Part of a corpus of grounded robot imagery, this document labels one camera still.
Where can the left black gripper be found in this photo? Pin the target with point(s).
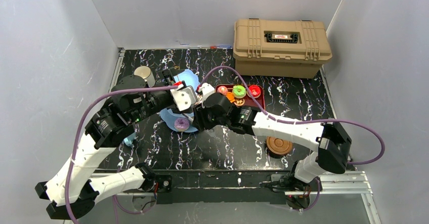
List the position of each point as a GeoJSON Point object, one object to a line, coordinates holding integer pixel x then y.
{"type": "Point", "coordinates": [166, 88]}

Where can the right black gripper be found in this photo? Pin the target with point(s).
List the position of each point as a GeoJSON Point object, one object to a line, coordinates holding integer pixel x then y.
{"type": "Point", "coordinates": [200, 116]}

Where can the blue three-tier cake stand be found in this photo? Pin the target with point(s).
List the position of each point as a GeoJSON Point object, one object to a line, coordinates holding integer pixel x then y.
{"type": "Point", "coordinates": [169, 115]}

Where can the red rectangular tray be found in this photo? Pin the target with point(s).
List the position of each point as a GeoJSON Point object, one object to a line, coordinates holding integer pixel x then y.
{"type": "Point", "coordinates": [246, 101]}

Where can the purple glazed donut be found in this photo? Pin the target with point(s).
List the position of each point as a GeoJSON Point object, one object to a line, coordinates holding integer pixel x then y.
{"type": "Point", "coordinates": [181, 124]}

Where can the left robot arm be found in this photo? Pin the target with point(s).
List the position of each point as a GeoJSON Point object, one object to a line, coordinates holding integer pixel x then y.
{"type": "Point", "coordinates": [72, 192]}

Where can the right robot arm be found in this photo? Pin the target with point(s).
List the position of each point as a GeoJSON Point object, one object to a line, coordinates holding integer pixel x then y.
{"type": "Point", "coordinates": [329, 142]}

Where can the orange cookie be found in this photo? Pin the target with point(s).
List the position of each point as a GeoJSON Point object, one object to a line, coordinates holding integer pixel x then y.
{"type": "Point", "coordinates": [230, 97]}

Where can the pink sugared cake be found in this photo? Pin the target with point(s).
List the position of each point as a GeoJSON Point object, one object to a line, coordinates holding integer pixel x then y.
{"type": "Point", "coordinates": [222, 90]}

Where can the beige ribbed mug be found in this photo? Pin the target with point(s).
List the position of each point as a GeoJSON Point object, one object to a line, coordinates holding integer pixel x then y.
{"type": "Point", "coordinates": [147, 74]}

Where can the green glazed donut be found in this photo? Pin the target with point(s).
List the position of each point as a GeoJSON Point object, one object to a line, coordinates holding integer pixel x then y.
{"type": "Point", "coordinates": [239, 91]}

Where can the red glazed donut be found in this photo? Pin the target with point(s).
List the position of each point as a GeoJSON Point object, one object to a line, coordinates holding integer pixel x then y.
{"type": "Point", "coordinates": [255, 91]}

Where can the red blue pen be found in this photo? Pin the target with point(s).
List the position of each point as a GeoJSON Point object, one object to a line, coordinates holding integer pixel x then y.
{"type": "Point", "coordinates": [221, 47]}

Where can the round brown wooden box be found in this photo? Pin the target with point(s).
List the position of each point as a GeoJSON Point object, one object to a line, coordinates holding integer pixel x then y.
{"type": "Point", "coordinates": [277, 147]}

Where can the light blue cup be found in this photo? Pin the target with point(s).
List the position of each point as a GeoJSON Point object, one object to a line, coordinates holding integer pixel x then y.
{"type": "Point", "coordinates": [128, 141]}

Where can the tan plastic toolbox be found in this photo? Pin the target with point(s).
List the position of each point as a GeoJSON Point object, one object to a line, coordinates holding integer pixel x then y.
{"type": "Point", "coordinates": [296, 49]}

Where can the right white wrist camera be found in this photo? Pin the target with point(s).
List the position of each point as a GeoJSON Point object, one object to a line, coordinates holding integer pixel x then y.
{"type": "Point", "coordinates": [205, 90]}

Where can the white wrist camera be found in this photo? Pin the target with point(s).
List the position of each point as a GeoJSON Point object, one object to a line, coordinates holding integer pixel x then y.
{"type": "Point", "coordinates": [205, 90]}
{"type": "Point", "coordinates": [184, 97]}

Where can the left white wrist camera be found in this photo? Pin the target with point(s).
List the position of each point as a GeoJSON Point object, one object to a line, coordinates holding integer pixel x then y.
{"type": "Point", "coordinates": [184, 97]}

